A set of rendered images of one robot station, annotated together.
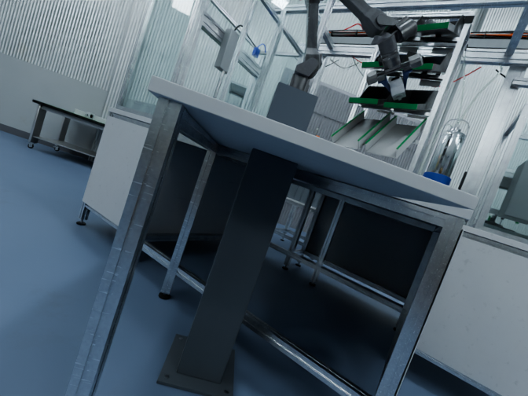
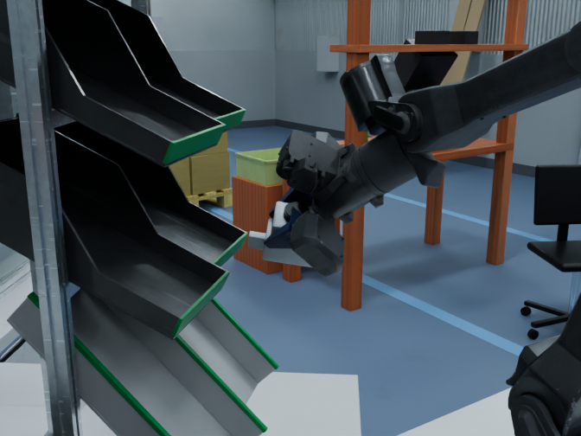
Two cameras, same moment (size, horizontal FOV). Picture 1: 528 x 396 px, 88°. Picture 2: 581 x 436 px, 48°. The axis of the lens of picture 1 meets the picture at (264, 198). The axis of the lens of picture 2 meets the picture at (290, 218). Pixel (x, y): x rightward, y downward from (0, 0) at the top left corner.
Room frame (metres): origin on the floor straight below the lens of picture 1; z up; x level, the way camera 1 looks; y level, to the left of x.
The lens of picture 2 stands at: (1.40, 0.32, 1.45)
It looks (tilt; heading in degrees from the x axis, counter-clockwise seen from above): 15 degrees down; 243
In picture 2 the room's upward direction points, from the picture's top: straight up
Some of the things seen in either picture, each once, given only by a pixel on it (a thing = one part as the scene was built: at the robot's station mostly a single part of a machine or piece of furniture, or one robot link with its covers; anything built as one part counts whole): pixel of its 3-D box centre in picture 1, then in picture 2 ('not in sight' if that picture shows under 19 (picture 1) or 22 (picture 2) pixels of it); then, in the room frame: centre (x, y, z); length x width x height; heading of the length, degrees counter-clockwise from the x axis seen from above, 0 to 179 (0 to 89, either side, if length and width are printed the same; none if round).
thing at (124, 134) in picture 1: (192, 192); not in sight; (2.35, 0.60, 0.43); 1.39 x 0.63 x 0.86; 149
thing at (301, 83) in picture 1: (298, 86); not in sight; (0.99, 0.01, 1.09); 0.07 x 0.07 x 0.06; 6
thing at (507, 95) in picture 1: (492, 132); not in sight; (1.94, -1.33, 1.56); 0.09 x 0.04 x 1.39; 59
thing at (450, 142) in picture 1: (448, 147); not in sight; (1.79, -1.00, 1.32); 0.14 x 0.14 x 0.38
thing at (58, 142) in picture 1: (115, 147); not in sight; (4.54, 2.60, 0.42); 2.30 x 0.86 x 0.84; 96
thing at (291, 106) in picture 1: (285, 122); not in sight; (0.99, 0.02, 0.96); 0.14 x 0.14 x 0.20; 6
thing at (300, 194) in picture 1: (314, 196); not in sight; (3.49, -0.60, 0.73); 0.62 x 0.42 x 0.23; 59
